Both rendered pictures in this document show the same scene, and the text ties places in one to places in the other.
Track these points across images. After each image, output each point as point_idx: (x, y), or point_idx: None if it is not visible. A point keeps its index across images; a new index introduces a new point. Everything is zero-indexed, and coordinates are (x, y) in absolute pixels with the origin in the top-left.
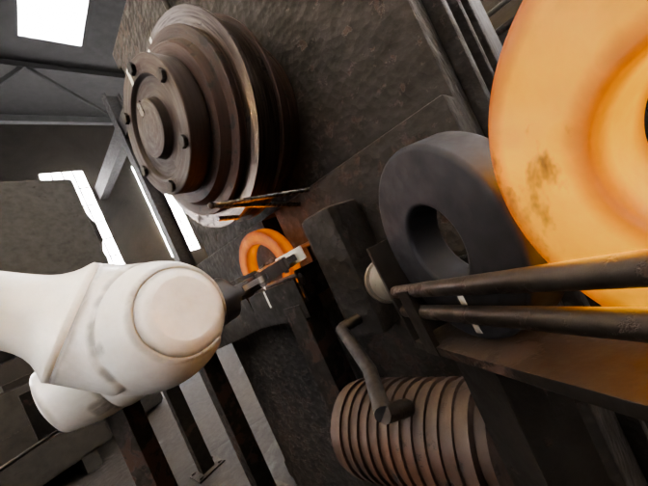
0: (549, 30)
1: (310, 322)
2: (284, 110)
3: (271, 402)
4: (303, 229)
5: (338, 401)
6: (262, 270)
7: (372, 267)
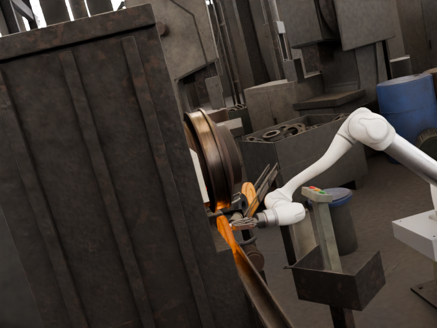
0: (248, 187)
1: None
2: None
3: None
4: (223, 215)
5: (255, 251)
6: (244, 218)
7: (235, 218)
